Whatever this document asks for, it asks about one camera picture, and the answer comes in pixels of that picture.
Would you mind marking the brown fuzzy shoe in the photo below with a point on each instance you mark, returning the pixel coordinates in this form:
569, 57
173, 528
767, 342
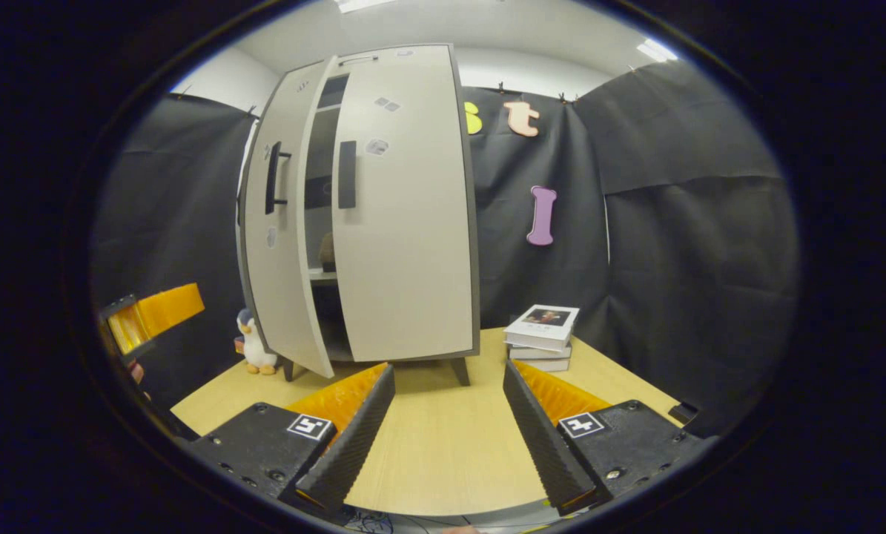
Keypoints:
328, 252

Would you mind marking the small black object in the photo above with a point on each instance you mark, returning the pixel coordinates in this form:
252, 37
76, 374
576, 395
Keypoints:
683, 413

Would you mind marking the white book with dark picture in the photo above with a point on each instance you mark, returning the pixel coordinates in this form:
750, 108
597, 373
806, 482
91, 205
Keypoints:
543, 326

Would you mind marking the grey shoe cabinet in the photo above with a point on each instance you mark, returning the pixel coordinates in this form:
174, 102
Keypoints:
318, 163

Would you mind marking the large ceiling light panel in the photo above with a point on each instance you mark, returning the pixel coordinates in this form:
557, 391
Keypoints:
365, 5

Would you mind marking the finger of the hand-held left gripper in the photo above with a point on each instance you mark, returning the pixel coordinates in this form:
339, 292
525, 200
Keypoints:
164, 308

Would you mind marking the penguin plush toy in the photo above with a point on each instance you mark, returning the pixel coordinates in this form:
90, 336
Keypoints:
253, 348

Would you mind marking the grey shoe cabinet door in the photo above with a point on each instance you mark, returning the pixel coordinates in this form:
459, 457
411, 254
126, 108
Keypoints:
283, 282
413, 245

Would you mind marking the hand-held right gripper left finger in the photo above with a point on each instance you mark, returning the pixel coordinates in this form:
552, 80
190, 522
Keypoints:
350, 452

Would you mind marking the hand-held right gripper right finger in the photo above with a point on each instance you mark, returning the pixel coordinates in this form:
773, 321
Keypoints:
543, 445

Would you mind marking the black backdrop cloth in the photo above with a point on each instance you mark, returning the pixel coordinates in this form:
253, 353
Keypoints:
672, 297

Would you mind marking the small ceiling light panel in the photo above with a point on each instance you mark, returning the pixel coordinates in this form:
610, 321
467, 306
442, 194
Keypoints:
656, 50

